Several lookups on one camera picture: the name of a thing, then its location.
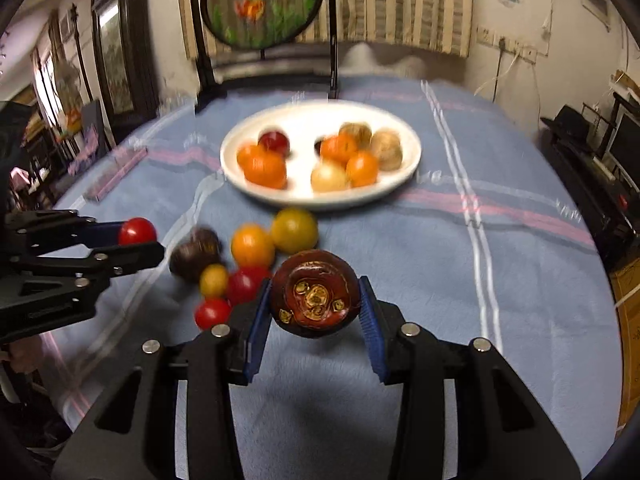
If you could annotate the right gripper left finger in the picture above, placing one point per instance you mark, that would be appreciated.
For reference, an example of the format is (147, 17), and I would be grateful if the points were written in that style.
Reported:
(129, 433)

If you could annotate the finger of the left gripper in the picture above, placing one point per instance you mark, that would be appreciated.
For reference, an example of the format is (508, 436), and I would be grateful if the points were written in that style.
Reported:
(120, 259)
(38, 232)

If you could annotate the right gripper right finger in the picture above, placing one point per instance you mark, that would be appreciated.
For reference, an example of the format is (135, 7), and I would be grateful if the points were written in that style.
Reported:
(502, 430)

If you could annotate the small red tomato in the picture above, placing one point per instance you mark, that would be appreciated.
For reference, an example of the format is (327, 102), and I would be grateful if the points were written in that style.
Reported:
(137, 231)

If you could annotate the red round tomato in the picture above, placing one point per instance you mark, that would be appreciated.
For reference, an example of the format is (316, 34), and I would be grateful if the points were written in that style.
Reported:
(212, 312)

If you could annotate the small yellow fruit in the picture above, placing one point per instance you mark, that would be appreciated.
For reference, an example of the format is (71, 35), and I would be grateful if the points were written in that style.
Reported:
(214, 281)

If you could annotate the carved dark brown fruit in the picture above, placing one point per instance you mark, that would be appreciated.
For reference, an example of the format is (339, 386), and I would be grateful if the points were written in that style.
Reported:
(314, 294)

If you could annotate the orange mandarin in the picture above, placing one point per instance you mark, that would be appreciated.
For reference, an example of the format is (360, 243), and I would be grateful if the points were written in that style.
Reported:
(266, 169)

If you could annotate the dark red plum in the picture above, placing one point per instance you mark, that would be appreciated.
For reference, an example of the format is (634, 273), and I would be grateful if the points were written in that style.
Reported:
(275, 140)

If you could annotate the orange tangerine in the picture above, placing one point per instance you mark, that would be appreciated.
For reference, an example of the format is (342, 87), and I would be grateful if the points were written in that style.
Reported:
(339, 149)

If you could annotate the orange citrus fruit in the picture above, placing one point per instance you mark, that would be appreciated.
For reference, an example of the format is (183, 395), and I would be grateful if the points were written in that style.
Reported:
(362, 169)

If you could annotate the large beige round fruit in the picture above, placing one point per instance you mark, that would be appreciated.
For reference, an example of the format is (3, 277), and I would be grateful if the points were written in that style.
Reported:
(386, 147)

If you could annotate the tan round fruit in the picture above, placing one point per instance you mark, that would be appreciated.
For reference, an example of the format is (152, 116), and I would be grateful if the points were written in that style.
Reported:
(360, 131)

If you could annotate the purple smartphone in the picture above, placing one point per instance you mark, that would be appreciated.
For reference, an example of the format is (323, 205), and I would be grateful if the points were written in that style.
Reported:
(123, 162)

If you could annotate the blue striped tablecloth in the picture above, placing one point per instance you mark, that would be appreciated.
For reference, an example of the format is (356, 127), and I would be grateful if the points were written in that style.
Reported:
(483, 241)

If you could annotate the yellow green orange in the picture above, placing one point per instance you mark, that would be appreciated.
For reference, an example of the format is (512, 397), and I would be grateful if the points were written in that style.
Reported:
(294, 230)

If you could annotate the dark framed painting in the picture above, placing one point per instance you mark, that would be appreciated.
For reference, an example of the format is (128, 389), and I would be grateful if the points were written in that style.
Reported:
(122, 47)

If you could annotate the white oval plate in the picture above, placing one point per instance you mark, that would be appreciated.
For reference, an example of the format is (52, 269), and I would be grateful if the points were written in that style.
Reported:
(304, 123)

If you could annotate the computer monitor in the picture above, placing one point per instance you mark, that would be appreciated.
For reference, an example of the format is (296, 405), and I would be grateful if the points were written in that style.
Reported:
(623, 149)

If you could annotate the round embroidered table screen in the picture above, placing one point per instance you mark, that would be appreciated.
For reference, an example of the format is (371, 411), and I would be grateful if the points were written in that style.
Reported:
(257, 26)

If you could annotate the black hat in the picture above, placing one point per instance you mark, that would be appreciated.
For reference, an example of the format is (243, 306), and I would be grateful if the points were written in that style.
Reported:
(568, 124)

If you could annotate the striped beige curtain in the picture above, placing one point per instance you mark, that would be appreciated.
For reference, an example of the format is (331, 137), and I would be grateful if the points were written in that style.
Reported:
(442, 26)

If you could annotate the wall power strip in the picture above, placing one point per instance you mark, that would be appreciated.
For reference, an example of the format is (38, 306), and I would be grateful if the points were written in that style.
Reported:
(490, 38)

